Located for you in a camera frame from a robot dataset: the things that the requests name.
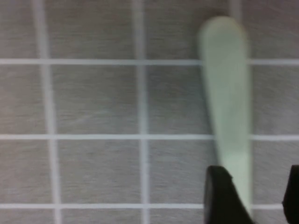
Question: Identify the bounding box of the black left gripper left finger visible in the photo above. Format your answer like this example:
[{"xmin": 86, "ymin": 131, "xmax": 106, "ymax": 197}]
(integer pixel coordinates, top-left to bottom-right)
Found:
[{"xmin": 203, "ymin": 165, "xmax": 256, "ymax": 224}]

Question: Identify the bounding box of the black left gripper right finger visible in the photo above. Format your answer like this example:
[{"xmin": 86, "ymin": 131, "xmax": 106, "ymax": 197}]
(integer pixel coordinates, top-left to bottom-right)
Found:
[{"xmin": 282, "ymin": 164, "xmax": 299, "ymax": 224}]

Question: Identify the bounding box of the pale green plastic spoon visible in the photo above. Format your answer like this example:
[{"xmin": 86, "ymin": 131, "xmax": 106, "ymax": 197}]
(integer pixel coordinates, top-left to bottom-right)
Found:
[{"xmin": 197, "ymin": 15, "xmax": 254, "ymax": 220}]

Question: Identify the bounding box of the grey grid table mat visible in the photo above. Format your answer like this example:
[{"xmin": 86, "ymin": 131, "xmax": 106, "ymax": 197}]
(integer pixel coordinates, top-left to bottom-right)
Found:
[{"xmin": 0, "ymin": 0, "xmax": 299, "ymax": 224}]

